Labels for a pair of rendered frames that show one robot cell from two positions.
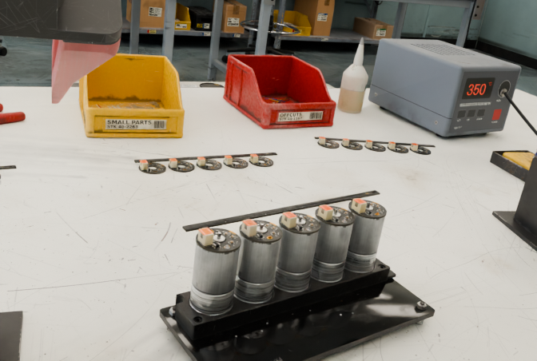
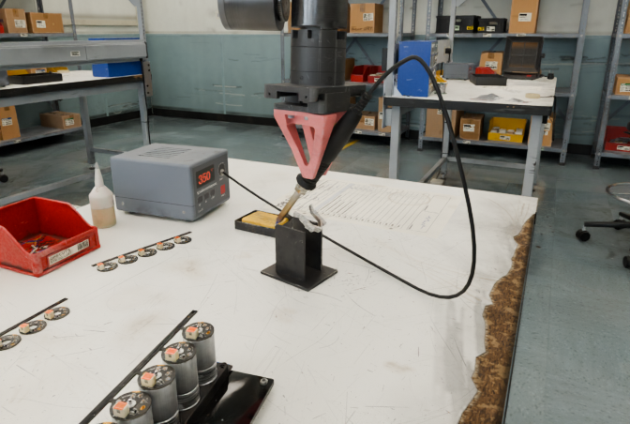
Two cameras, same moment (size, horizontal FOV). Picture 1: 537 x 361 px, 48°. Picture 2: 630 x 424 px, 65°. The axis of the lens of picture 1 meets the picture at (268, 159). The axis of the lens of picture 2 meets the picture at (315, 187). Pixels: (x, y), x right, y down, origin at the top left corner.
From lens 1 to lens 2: 0.09 m
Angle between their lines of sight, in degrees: 34
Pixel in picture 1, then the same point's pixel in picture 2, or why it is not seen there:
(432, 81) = (169, 182)
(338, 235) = (189, 367)
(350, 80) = (98, 201)
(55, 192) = not seen: outside the picture
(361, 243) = (204, 360)
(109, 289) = not seen: outside the picture
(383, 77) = (125, 188)
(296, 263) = (168, 410)
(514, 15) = (172, 83)
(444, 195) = (221, 272)
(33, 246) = not seen: outside the picture
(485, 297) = (293, 345)
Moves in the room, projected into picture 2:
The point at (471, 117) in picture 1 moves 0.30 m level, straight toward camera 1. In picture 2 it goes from (207, 199) to (237, 287)
